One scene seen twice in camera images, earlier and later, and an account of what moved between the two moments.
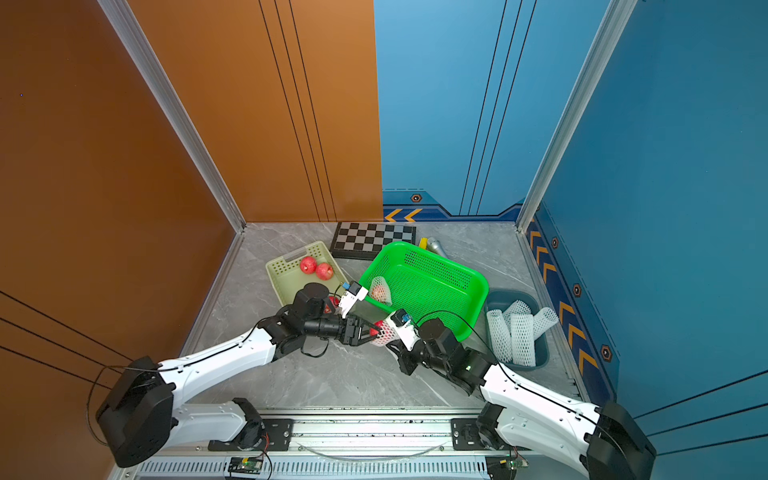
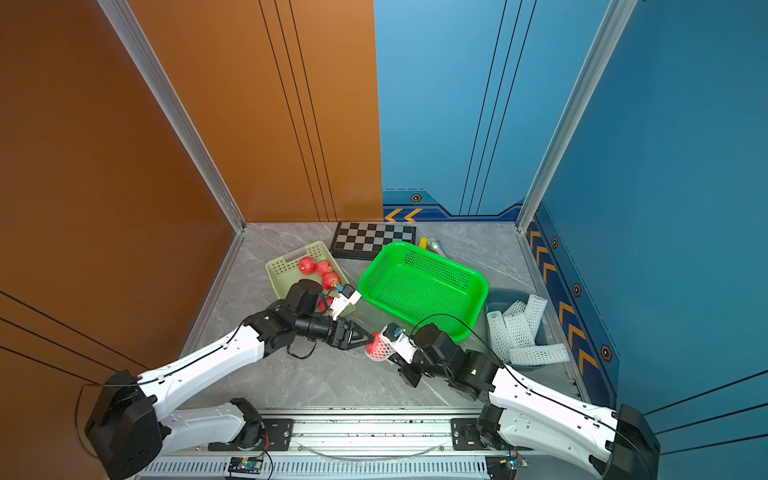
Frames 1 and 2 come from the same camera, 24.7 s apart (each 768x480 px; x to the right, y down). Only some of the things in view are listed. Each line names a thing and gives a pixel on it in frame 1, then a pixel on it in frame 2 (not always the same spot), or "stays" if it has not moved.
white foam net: [522, 333] stays
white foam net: [500, 335] stays
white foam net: [543, 320] -> [547, 353]
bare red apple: [308, 265] stays
